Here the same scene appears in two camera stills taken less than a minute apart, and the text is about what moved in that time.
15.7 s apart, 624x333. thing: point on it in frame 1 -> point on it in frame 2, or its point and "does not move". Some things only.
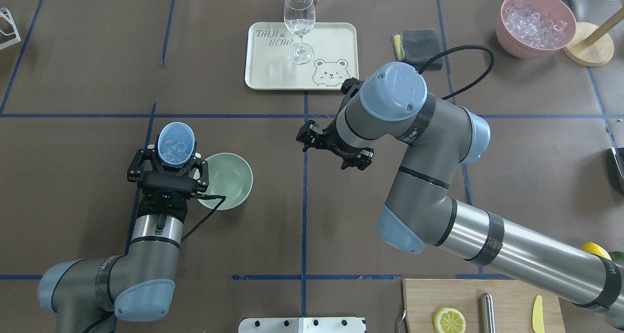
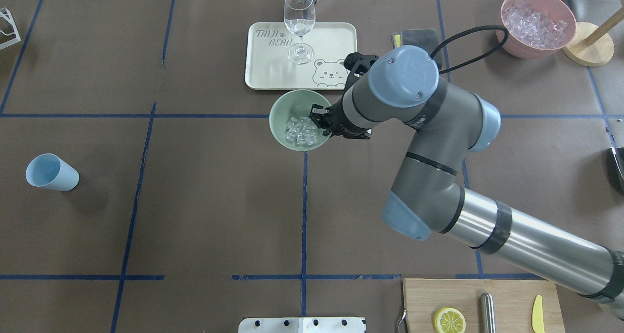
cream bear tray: (267, 64) does not move
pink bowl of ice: (534, 24) does not move
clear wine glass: (300, 14) does not move
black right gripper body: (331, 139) -> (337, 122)
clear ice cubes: (175, 151) -> (301, 130)
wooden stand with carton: (592, 45) does not move
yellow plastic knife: (537, 323) does not move
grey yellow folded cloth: (416, 47) does not move
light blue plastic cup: (175, 143) -> (48, 170)
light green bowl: (229, 175) -> (289, 121)
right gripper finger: (309, 134) -> (317, 113)
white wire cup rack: (5, 12) does not move
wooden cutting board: (514, 300) does not move
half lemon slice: (449, 320) does not move
